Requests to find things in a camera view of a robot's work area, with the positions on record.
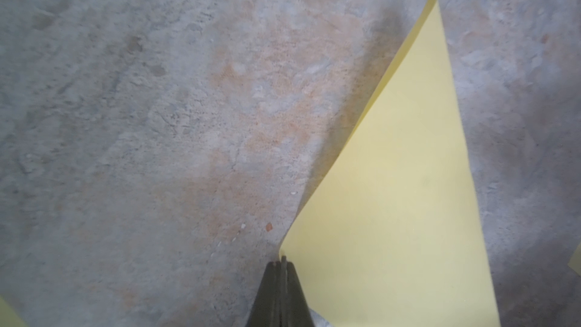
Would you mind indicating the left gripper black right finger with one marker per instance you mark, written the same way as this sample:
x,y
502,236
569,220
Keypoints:
x,y
294,309

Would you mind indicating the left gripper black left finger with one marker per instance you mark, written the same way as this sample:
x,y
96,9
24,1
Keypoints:
x,y
265,311

